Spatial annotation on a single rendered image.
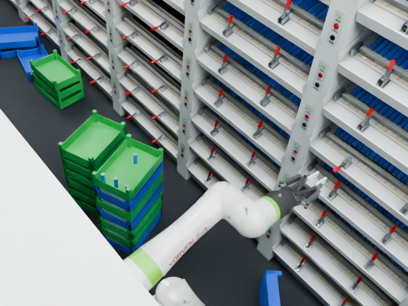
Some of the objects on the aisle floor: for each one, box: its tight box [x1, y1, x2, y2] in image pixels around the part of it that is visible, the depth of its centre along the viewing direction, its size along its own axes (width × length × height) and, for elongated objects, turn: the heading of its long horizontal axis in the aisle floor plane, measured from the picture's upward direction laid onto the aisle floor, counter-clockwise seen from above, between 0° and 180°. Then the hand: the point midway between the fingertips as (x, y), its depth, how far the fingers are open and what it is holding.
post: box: [177, 0, 212, 180], centre depth 229 cm, size 20×9×175 cm, turn 127°
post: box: [257, 0, 367, 261], centre depth 195 cm, size 20×9×175 cm, turn 127°
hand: (316, 180), depth 168 cm, fingers open, 3 cm apart
